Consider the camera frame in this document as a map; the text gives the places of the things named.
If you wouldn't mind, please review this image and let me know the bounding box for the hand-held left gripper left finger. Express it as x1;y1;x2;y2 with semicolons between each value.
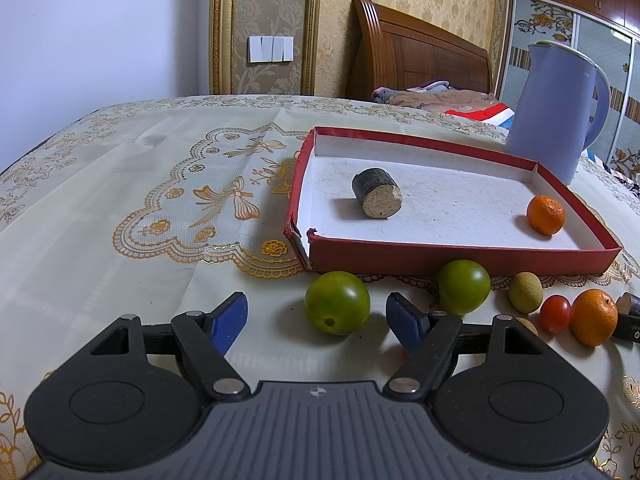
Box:
82;291;251;403

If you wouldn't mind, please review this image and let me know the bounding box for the wooden bed headboard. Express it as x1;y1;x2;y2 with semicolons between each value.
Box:
345;0;494;101

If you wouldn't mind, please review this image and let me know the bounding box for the green tomato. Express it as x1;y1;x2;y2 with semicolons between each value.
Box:
436;259;492;316
305;270;372;336

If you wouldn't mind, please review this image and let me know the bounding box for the red cardboard box tray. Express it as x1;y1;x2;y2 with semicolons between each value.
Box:
283;126;623;277

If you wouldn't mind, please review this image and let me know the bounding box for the gold framed wall panel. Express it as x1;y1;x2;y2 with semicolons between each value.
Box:
209;0;323;96

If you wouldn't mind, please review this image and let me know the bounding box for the white wall light switch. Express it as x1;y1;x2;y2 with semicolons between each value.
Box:
248;35;295;64

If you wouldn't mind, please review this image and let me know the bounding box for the cream gold-patterned tablecloth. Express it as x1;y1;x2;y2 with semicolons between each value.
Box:
0;94;640;480

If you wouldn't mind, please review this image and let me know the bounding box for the blue electric kettle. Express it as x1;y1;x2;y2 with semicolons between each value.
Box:
505;40;612;186

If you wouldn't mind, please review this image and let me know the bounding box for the red cherry tomato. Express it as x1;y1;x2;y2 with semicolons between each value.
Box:
538;294;572;335

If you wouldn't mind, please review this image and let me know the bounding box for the wardrobe with floral sliding doors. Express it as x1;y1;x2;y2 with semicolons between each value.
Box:
497;0;640;181

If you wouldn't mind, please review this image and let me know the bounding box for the dark sugarcane piece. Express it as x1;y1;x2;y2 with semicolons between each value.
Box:
612;292;640;347
351;166;404;220

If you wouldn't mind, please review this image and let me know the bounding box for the brown blanket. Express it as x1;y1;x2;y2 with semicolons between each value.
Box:
371;80;501;113

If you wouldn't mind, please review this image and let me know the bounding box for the red white blue striped cloth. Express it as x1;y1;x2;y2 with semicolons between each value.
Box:
442;102;516;128

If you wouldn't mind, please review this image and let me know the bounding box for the orange mandarin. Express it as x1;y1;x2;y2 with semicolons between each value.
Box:
526;194;566;236
570;288;619;347

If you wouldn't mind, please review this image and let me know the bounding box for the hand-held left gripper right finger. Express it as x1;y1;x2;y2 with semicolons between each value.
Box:
382;291;545;402

